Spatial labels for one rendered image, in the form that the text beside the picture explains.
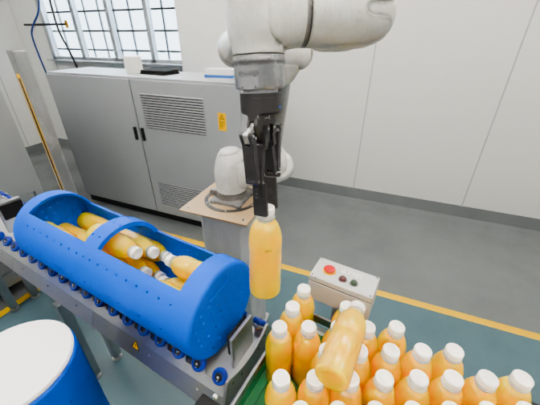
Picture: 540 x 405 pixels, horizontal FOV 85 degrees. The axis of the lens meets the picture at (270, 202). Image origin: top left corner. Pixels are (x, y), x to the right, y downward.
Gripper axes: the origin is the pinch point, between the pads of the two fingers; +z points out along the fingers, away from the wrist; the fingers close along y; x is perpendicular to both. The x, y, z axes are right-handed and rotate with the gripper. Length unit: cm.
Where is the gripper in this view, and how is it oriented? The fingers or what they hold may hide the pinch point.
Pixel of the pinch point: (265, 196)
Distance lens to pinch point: 61.1
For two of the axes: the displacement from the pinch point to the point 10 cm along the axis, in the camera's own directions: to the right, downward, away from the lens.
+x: 9.0, 1.3, -4.1
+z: 0.4, 9.3, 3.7
